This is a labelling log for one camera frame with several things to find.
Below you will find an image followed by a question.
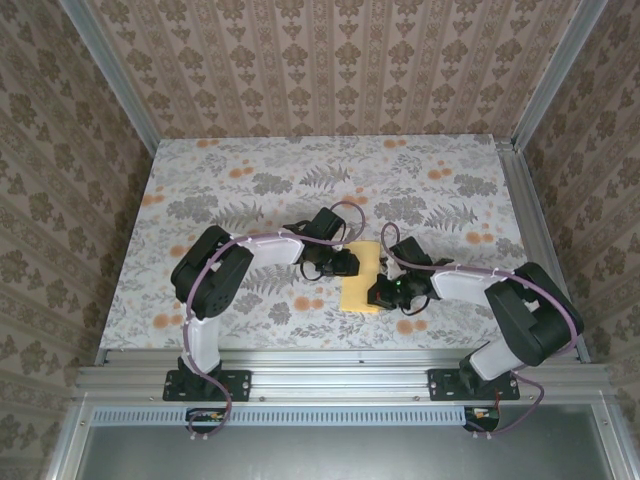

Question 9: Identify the yellow cloth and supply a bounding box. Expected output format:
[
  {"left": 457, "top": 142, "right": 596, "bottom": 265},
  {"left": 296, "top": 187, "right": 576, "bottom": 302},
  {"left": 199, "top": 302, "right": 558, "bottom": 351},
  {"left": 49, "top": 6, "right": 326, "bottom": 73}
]
[{"left": 338, "top": 240, "right": 384, "bottom": 315}]

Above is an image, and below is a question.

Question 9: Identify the grey metal sheet panel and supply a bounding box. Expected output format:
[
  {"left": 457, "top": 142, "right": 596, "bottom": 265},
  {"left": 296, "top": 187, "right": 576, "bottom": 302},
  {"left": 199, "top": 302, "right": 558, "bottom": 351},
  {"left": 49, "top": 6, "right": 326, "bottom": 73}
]
[{"left": 74, "top": 422, "right": 619, "bottom": 480}]

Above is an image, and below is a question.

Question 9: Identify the floral printed table cover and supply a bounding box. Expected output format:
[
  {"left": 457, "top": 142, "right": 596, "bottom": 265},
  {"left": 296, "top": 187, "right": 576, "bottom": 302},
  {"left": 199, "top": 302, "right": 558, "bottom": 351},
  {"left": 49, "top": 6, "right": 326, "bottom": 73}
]
[{"left": 98, "top": 133, "right": 555, "bottom": 352}]

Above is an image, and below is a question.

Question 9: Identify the black connector board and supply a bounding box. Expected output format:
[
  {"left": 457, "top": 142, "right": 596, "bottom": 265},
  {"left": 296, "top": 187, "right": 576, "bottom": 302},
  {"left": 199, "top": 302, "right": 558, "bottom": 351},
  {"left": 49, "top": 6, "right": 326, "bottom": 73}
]
[
  {"left": 184, "top": 407, "right": 227, "bottom": 435},
  {"left": 462, "top": 405, "right": 502, "bottom": 434}
]

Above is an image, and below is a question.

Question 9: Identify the purple cable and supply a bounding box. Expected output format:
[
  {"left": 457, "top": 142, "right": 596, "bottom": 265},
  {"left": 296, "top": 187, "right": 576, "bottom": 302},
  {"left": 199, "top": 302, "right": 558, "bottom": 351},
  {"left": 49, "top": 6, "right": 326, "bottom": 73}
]
[
  {"left": 182, "top": 200, "right": 366, "bottom": 444},
  {"left": 380, "top": 222, "right": 586, "bottom": 442}
]

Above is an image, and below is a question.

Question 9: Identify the long aluminium frame rail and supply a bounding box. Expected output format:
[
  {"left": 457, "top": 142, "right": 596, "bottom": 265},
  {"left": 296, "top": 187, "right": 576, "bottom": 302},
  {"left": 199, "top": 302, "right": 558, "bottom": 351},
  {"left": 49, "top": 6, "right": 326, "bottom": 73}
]
[{"left": 72, "top": 348, "right": 614, "bottom": 404}]

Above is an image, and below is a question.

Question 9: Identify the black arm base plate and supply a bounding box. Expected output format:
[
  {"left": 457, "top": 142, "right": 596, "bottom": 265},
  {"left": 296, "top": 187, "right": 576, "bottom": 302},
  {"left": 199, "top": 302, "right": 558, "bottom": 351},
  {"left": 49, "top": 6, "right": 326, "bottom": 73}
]
[
  {"left": 163, "top": 368, "right": 253, "bottom": 402},
  {"left": 428, "top": 368, "right": 521, "bottom": 403}
]

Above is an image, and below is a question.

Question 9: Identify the slotted grey cable duct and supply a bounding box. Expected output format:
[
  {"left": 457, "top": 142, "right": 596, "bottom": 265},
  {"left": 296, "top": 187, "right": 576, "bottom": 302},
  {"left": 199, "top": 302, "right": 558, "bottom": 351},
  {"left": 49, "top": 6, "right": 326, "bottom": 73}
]
[{"left": 92, "top": 405, "right": 469, "bottom": 427}]

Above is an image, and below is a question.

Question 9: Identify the aluminium lower side rail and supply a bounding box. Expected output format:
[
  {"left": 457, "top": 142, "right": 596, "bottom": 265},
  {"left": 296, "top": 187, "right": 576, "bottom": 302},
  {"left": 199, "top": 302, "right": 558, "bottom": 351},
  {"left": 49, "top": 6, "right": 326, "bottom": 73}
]
[
  {"left": 592, "top": 394, "right": 640, "bottom": 480},
  {"left": 43, "top": 394, "right": 96, "bottom": 480}
]

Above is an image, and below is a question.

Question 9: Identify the aluminium upright post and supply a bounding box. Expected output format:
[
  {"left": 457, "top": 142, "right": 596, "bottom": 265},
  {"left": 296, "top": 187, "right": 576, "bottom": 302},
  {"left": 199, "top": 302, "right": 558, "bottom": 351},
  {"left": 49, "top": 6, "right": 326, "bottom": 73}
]
[
  {"left": 58, "top": 0, "right": 162, "bottom": 157},
  {"left": 510, "top": 0, "right": 611, "bottom": 151}
]

